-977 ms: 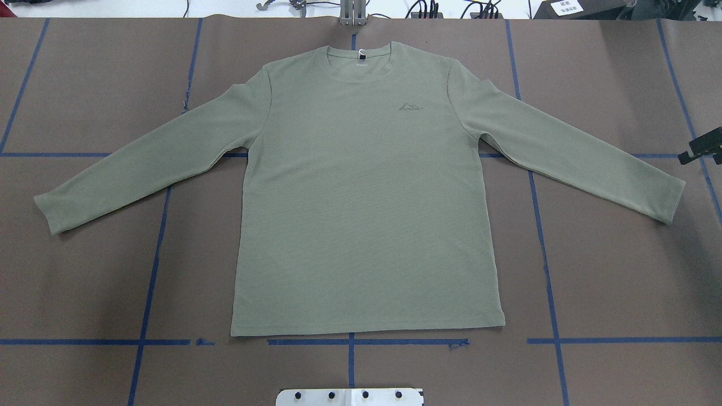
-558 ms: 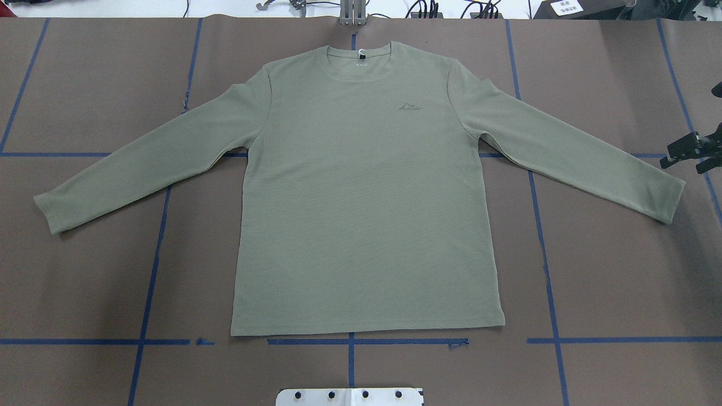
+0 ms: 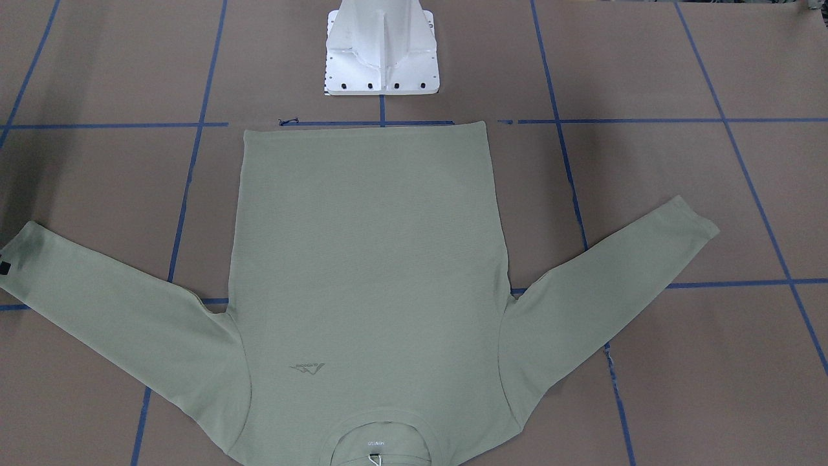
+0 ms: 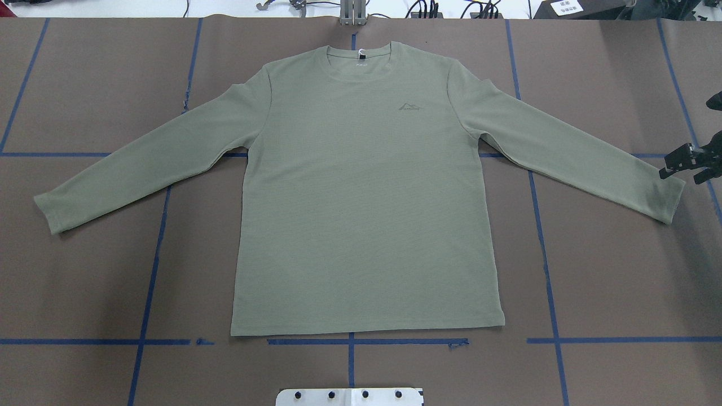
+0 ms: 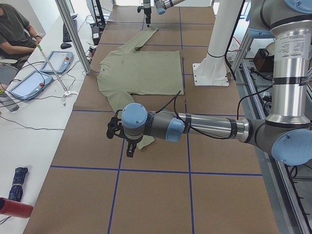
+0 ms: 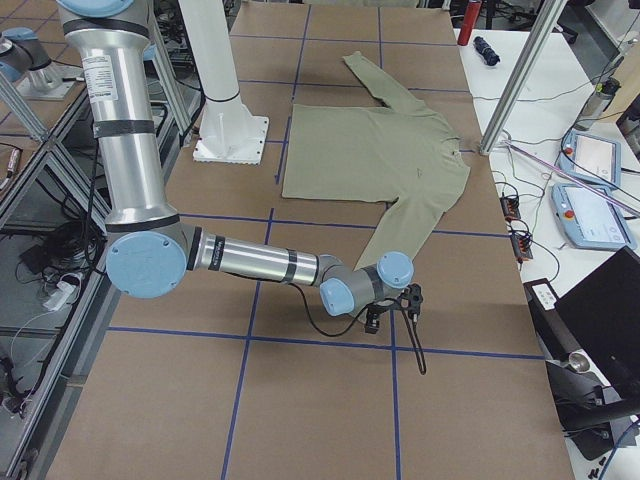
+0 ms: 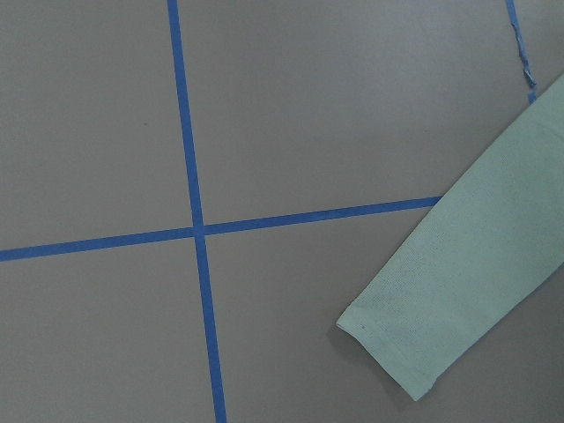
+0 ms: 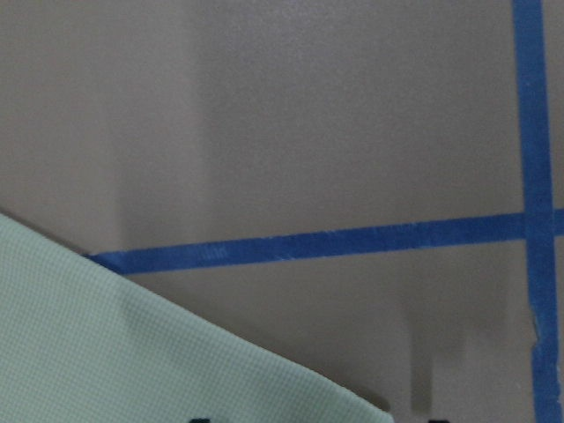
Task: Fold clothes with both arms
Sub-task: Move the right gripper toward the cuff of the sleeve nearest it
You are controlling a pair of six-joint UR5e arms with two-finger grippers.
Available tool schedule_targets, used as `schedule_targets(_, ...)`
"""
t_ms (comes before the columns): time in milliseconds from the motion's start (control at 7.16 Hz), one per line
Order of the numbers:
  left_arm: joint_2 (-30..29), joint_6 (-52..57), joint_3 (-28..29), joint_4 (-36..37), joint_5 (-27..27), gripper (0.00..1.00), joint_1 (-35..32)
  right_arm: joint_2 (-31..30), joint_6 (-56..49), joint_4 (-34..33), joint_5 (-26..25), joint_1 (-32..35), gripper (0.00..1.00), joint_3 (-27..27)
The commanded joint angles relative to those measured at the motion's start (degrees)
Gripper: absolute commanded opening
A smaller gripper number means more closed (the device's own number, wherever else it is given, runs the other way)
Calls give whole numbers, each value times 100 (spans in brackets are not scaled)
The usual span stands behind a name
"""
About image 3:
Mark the sage green long-sleeve shirt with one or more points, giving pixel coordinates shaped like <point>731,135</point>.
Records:
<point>369,304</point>

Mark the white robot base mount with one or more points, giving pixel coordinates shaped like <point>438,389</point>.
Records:
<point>381,48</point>

